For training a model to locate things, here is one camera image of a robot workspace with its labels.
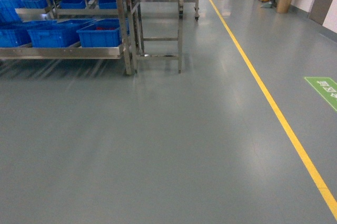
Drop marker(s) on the blue bin with red parts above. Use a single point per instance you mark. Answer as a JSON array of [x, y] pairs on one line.
[[90, 37]]

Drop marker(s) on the red bagged parts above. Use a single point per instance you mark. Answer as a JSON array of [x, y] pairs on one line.
[[100, 28]]

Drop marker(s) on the stainless steel flow rack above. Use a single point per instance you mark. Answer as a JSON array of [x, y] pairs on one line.
[[63, 10]]

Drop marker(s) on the stainless steel side table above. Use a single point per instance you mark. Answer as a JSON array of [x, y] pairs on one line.
[[137, 38]]

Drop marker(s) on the empty blue bin middle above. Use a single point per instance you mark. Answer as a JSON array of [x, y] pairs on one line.
[[60, 34]]

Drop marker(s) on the blue bin left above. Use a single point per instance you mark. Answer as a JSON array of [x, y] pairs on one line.
[[16, 34]]

